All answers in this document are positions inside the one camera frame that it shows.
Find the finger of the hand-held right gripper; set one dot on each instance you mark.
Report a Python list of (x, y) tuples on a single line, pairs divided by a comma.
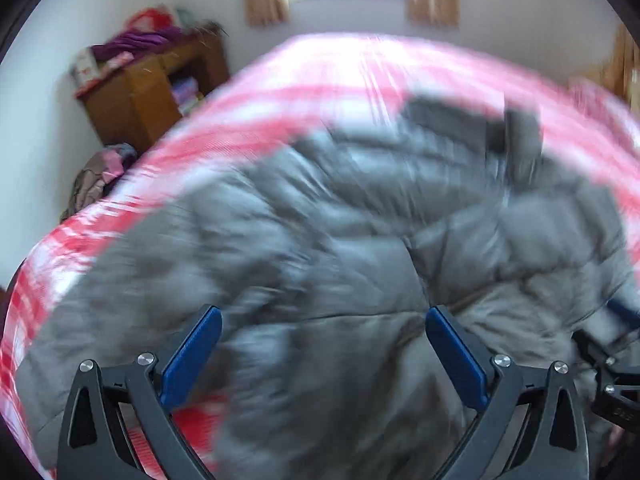
[(597, 352), (622, 311)]

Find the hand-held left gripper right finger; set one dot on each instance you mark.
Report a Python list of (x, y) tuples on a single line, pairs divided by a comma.
[(457, 355)]

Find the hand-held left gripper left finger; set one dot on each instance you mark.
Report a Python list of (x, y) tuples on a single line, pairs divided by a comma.
[(192, 355)]

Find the grey down jacket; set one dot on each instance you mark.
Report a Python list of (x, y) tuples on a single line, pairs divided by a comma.
[(325, 235)]

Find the pile of clothes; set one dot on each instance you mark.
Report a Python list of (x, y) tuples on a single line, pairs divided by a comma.
[(97, 175)]

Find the pink blanket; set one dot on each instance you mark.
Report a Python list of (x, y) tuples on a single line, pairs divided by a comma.
[(600, 100)]

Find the yellow patterned curtain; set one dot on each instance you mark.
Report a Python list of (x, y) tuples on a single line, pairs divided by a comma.
[(625, 65)]

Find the brown wooden desk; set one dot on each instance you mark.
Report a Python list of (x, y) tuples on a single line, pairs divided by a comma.
[(135, 105)]

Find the white printed box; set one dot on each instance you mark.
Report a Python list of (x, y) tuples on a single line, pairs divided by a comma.
[(85, 67)]

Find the bed with red plaid sheet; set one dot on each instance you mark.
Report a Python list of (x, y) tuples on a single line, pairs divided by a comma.
[(325, 75)]

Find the purple cloth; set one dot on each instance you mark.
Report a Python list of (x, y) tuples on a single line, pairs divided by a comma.
[(135, 42)]

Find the red box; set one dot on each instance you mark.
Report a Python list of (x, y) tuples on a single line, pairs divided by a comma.
[(150, 20)]

